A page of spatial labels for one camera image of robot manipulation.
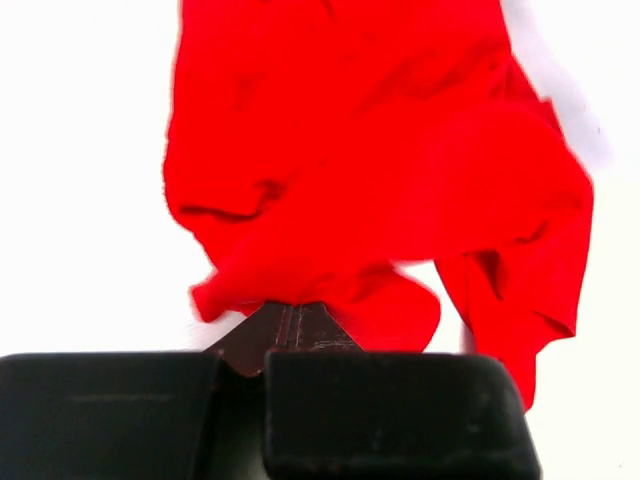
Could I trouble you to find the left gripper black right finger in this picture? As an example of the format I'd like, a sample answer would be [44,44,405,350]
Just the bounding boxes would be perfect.
[263,304,542,479]

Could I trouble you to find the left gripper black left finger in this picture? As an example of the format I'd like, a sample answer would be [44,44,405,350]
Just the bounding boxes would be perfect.
[1,303,290,479]

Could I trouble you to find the red t-shirt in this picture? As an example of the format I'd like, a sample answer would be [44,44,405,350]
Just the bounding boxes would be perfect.
[163,1,594,406]

